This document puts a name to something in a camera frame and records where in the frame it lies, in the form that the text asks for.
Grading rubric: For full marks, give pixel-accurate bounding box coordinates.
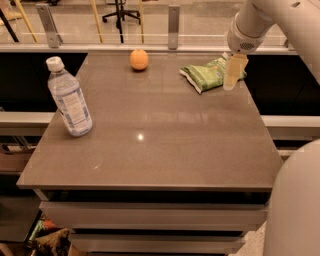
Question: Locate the green jalapeno chip bag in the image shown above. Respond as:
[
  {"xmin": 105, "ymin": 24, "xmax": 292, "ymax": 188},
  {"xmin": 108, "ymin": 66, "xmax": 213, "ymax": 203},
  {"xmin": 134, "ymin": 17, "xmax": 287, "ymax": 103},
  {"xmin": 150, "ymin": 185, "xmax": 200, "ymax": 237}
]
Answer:
[{"xmin": 179, "ymin": 52, "xmax": 246, "ymax": 94}]

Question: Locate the metal railing post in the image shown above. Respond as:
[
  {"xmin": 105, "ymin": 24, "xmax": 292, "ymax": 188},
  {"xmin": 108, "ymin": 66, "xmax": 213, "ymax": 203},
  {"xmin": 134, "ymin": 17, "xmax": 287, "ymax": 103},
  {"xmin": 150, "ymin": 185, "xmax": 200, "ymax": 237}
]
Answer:
[
  {"xmin": 36, "ymin": 3, "xmax": 62, "ymax": 48},
  {"xmin": 168, "ymin": 5, "xmax": 180, "ymax": 50}
]

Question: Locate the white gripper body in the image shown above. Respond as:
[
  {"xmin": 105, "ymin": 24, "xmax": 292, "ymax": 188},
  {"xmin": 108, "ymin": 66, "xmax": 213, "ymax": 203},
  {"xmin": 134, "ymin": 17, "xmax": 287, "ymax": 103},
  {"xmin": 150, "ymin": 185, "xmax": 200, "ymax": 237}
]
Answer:
[{"xmin": 227, "ymin": 13, "xmax": 266, "ymax": 54}]

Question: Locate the black office chair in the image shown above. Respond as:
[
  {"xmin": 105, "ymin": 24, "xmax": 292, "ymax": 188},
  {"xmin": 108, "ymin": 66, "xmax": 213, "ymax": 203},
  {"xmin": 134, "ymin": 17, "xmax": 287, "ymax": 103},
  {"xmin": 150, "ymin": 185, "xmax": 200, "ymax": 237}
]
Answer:
[{"xmin": 102, "ymin": 0, "xmax": 141, "ymax": 29}]

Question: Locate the clear blue-label plastic bottle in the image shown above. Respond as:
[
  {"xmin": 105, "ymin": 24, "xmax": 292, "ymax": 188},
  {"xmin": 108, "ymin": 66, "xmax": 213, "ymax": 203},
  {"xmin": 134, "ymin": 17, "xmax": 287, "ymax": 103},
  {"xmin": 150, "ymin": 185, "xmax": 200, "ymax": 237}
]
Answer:
[{"xmin": 46, "ymin": 56, "xmax": 93, "ymax": 137}]

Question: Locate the orange fruit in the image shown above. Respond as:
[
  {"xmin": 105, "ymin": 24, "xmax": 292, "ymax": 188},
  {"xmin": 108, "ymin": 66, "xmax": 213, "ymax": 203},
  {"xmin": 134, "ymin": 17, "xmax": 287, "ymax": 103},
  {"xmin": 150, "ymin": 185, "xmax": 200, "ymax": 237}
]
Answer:
[{"xmin": 130, "ymin": 49, "xmax": 149, "ymax": 71}]

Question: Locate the middle metal railing post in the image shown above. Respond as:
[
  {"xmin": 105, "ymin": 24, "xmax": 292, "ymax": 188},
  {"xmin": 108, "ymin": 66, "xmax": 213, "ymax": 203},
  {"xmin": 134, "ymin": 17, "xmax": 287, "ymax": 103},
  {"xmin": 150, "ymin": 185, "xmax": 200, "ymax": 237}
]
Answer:
[{"xmin": 168, "ymin": 5, "xmax": 180, "ymax": 50}]

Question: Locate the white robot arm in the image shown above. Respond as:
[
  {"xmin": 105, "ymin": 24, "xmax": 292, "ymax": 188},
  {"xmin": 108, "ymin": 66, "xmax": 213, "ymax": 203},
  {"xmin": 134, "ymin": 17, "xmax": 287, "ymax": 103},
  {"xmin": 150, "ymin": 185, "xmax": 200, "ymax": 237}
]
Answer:
[{"xmin": 223, "ymin": 0, "xmax": 320, "ymax": 256}]

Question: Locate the brown paper bag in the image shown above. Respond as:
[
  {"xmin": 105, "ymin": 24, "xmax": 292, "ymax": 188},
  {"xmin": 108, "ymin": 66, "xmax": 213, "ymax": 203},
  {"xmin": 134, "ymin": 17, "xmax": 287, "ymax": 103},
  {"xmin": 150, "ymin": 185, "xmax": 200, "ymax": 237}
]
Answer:
[{"xmin": 35, "ymin": 228, "xmax": 69, "ymax": 256}]

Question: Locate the left metal railing post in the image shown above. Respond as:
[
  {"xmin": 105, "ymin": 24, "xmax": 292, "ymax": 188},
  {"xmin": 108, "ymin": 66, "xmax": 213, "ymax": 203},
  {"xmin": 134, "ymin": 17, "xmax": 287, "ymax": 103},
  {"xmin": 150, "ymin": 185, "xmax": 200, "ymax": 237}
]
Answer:
[{"xmin": 36, "ymin": 3, "xmax": 62, "ymax": 48}]

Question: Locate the grey drawer cabinet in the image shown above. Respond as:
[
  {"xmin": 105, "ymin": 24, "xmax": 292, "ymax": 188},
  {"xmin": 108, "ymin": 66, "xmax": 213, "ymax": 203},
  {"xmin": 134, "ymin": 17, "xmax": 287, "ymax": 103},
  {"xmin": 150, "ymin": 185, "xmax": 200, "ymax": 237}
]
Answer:
[{"xmin": 36, "ymin": 188, "xmax": 271, "ymax": 256}]

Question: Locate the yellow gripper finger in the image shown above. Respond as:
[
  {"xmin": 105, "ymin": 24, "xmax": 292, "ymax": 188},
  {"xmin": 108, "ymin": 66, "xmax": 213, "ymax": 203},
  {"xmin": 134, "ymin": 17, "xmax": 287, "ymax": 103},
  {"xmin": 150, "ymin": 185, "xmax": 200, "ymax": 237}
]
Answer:
[{"xmin": 223, "ymin": 53, "xmax": 248, "ymax": 91}]

